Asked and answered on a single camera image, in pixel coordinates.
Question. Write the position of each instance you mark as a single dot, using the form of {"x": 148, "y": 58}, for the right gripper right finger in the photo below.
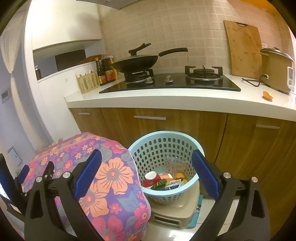
{"x": 251, "y": 218}

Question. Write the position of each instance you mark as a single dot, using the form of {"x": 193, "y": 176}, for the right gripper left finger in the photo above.
{"x": 42, "y": 220}

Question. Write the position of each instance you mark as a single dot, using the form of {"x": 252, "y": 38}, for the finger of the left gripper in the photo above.
{"x": 9, "y": 187}
{"x": 31, "y": 173}

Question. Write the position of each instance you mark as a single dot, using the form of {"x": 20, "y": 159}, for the blue carton box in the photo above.
{"x": 173, "y": 185}

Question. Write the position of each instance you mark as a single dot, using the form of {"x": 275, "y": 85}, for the orange peel piece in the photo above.
{"x": 180, "y": 176}

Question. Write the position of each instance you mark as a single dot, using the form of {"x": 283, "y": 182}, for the wooden kitchen cabinet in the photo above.
{"x": 243, "y": 145}

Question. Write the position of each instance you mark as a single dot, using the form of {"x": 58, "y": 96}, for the beige step stool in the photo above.
{"x": 180, "y": 213}

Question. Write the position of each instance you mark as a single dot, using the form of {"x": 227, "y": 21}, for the floral cloth covered table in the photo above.
{"x": 115, "y": 203}

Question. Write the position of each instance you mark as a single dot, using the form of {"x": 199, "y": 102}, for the light blue perforated basket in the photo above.
{"x": 166, "y": 152}

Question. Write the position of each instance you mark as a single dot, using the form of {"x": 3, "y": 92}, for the woven utensil basket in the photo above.
{"x": 88, "y": 82}

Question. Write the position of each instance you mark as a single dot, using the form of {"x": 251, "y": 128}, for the orange peel on counter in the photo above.
{"x": 267, "y": 96}

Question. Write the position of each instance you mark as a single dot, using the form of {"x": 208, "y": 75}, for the dark soy sauce bottle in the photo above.
{"x": 100, "y": 73}

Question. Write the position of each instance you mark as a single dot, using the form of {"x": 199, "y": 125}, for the red label sauce bottle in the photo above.
{"x": 110, "y": 72}

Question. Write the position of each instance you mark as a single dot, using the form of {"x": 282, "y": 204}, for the beige rice cooker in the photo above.
{"x": 278, "y": 66}

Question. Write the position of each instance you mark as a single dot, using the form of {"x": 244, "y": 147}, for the black glass gas stove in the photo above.
{"x": 192, "y": 77}

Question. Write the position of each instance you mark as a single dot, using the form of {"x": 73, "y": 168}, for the wooden cutting board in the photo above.
{"x": 245, "y": 45}

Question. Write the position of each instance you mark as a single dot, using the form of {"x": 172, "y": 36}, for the black wok with handle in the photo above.
{"x": 136, "y": 63}

